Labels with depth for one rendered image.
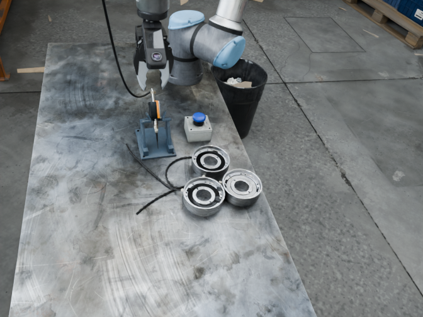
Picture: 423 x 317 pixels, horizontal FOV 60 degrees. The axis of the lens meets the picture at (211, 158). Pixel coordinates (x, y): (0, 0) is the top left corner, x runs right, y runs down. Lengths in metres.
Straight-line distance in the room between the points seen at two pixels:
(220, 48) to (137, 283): 0.74
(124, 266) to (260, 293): 0.30
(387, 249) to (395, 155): 0.81
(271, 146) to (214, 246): 1.58
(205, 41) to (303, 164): 1.32
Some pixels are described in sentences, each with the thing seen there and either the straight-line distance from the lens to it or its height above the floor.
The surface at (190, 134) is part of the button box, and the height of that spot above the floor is 0.83.
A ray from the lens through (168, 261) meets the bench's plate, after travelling 0.86.
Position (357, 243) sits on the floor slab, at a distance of 2.09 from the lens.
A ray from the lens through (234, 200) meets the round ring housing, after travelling 0.94.
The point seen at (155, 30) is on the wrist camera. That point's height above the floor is 1.15.
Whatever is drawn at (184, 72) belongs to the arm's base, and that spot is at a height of 0.85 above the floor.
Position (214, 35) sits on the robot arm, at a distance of 1.22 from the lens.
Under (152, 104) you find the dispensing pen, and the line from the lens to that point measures 1.03.
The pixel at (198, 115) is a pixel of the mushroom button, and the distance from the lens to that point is 1.10.
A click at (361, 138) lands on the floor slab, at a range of 2.74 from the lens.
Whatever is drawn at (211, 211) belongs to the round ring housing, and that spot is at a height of 0.83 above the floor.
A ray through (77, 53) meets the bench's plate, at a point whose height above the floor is 0.80.
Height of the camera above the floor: 1.54
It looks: 44 degrees down
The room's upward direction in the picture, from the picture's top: 9 degrees clockwise
